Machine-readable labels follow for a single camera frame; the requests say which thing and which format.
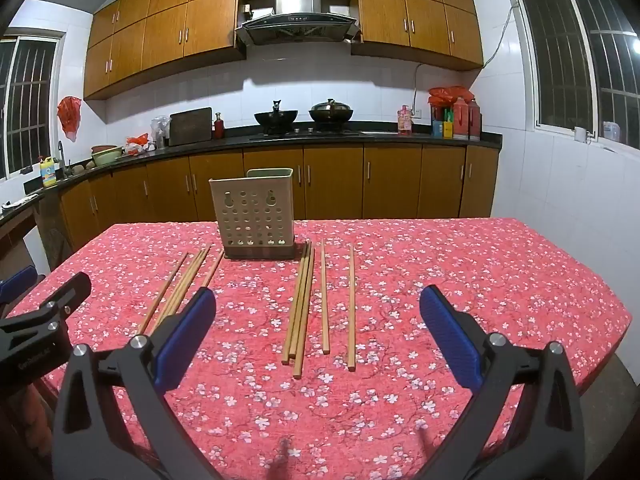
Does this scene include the colourful small boxes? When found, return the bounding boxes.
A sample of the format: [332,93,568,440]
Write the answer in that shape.
[431,107,455,139]

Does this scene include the red floral tablecloth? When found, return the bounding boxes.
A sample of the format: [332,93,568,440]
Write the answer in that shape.
[0,217,632,480]

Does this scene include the clear plastic bag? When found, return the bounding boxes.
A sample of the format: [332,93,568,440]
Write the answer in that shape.
[151,116,172,150]

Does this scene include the black wok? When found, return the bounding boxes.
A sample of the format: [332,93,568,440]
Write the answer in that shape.
[254,100,299,135]

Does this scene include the dark cutting board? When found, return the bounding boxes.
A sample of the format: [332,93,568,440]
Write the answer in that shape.
[169,107,213,147]

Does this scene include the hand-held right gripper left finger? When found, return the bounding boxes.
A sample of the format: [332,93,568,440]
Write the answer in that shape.
[52,286,226,480]

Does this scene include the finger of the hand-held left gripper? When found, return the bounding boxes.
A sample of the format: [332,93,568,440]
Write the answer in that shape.
[0,272,92,350]
[0,265,39,307]

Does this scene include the hanging red plastic bag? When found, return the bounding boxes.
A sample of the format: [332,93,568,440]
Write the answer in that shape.
[57,96,82,142]

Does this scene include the black kitchen countertop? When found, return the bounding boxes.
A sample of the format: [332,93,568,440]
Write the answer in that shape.
[0,124,503,226]

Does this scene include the steel range hood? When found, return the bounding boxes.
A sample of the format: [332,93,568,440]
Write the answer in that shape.
[235,0,362,47]

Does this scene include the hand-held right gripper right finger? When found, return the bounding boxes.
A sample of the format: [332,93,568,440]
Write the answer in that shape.
[419,284,586,480]

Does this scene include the red thermos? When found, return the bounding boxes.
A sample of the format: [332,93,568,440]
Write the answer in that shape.
[467,100,482,141]
[452,97,469,140]

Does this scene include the wooden wall cabinets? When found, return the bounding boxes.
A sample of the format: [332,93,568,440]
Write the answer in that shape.
[82,0,485,101]

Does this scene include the green basin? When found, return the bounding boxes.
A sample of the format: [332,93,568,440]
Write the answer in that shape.
[91,145,125,166]

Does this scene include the black pot with lid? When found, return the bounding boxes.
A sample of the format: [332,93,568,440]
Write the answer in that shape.
[308,99,354,123]

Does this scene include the gas stove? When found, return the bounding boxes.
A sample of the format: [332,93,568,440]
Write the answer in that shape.
[249,127,362,140]

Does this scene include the red and white plastic bag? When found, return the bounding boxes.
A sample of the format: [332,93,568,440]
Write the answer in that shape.
[124,133,151,156]

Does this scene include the large barred window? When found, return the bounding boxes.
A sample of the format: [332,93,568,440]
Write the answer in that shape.
[507,0,640,148]

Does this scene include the white power strip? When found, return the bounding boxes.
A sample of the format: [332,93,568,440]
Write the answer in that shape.
[0,195,41,211]

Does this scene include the beige perforated utensil holder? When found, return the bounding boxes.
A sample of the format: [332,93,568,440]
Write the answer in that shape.
[208,167,297,261]

